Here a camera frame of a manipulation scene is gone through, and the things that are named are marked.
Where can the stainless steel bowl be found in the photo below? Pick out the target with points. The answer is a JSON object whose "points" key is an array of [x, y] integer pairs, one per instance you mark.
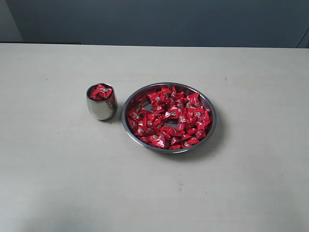
{"points": [[137, 141]]}

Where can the stainless steel cup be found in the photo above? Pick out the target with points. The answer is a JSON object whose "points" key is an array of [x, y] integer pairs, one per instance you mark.
{"points": [[102, 110]]}

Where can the pile of red wrapped candies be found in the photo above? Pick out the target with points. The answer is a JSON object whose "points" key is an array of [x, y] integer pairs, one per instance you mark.
{"points": [[183, 120]]}

